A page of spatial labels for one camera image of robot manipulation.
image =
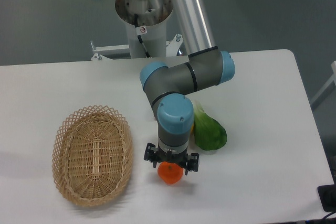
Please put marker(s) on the white frame at right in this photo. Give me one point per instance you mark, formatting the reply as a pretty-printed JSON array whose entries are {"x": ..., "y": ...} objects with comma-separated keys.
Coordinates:
[{"x": 327, "y": 88}]

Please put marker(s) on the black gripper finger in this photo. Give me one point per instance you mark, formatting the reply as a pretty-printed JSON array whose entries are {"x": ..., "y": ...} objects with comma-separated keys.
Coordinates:
[
  {"x": 191, "y": 163},
  {"x": 151, "y": 154}
]

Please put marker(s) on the orange fruit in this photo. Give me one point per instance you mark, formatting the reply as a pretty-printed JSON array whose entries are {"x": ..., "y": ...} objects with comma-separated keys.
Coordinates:
[{"x": 170, "y": 173}]

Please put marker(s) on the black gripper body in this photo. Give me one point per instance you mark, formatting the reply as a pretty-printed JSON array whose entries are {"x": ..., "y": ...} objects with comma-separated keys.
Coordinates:
[{"x": 180, "y": 159}]

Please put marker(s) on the yellow lemon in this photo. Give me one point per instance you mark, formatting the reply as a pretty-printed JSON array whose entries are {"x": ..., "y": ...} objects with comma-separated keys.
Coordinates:
[{"x": 192, "y": 129}]

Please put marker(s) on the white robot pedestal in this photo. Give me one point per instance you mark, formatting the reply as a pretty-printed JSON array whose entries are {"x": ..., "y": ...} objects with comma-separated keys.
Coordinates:
[{"x": 145, "y": 23}]

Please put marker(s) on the woven wicker basket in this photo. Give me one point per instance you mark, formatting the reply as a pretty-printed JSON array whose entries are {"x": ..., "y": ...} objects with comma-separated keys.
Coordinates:
[{"x": 92, "y": 156}]

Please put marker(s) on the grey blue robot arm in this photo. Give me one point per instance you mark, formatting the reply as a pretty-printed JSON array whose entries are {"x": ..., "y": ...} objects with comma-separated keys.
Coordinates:
[{"x": 167, "y": 87}]

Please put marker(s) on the green leafy vegetable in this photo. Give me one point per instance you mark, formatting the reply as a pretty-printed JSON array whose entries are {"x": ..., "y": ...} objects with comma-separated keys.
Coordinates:
[{"x": 209, "y": 134}]

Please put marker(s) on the black device at table edge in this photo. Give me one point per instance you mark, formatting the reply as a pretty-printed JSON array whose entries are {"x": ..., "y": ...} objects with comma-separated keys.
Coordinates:
[{"x": 327, "y": 197}]

